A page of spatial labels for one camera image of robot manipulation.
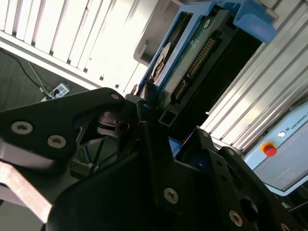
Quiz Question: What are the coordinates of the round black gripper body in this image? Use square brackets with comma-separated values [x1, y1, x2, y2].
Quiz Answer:
[45, 149, 231, 231]

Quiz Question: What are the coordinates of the hard disk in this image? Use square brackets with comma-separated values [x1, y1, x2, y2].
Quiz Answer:
[138, 0, 279, 157]

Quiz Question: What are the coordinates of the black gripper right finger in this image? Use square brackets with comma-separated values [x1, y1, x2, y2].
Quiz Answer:
[192, 126, 299, 231]

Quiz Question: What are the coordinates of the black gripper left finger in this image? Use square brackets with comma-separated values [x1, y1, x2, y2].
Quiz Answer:
[0, 83, 185, 215]

